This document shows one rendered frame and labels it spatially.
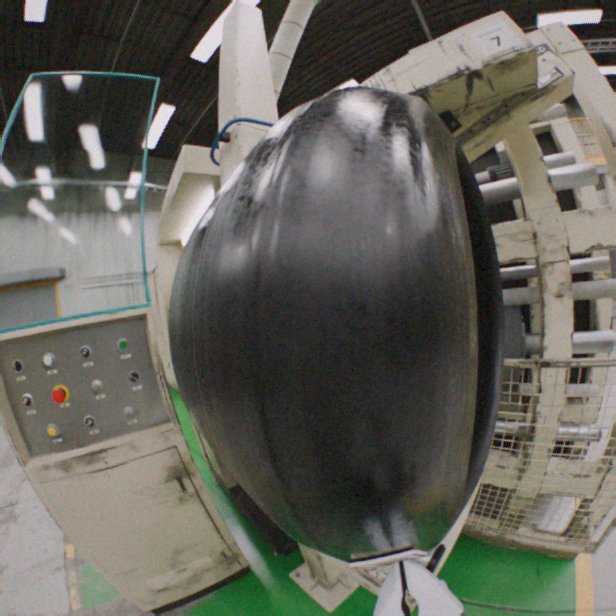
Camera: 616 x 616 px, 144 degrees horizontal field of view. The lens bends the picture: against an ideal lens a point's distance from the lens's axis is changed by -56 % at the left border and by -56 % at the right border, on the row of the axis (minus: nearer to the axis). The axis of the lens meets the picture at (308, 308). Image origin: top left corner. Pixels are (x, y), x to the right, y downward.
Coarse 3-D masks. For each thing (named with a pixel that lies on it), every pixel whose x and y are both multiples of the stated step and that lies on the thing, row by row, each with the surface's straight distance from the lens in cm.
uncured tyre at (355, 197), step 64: (320, 128) 11; (384, 128) 12; (256, 192) 10; (320, 192) 8; (384, 192) 8; (448, 192) 12; (192, 256) 16; (256, 256) 8; (320, 256) 7; (384, 256) 7; (448, 256) 9; (192, 320) 13; (256, 320) 7; (320, 320) 7; (384, 320) 7; (448, 320) 9; (192, 384) 15; (256, 384) 8; (320, 384) 7; (384, 384) 7; (448, 384) 9; (256, 448) 9; (320, 448) 8; (384, 448) 8; (448, 448) 11; (320, 512) 11; (384, 512) 11; (448, 512) 18
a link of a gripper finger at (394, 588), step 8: (392, 568) 20; (400, 568) 20; (392, 576) 20; (400, 576) 20; (384, 584) 21; (392, 584) 20; (400, 584) 20; (384, 592) 21; (392, 592) 20; (400, 592) 20; (384, 600) 21; (392, 600) 20; (400, 600) 20; (376, 608) 21; (384, 608) 21; (392, 608) 21; (400, 608) 20; (408, 608) 22
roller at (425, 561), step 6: (438, 546) 36; (444, 546) 36; (432, 552) 34; (438, 552) 34; (444, 552) 37; (420, 558) 34; (426, 558) 34; (432, 558) 34; (438, 558) 35; (420, 564) 35; (426, 564) 35; (432, 564) 34; (438, 564) 38; (432, 570) 35
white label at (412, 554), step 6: (408, 552) 17; (414, 552) 17; (420, 552) 19; (426, 552) 22; (378, 558) 17; (384, 558) 17; (390, 558) 17; (396, 558) 17; (402, 558) 18; (408, 558) 20; (414, 558) 22; (354, 564) 18; (360, 564) 17; (366, 564) 17; (372, 564) 18; (378, 564) 19; (384, 564) 20; (390, 564) 22
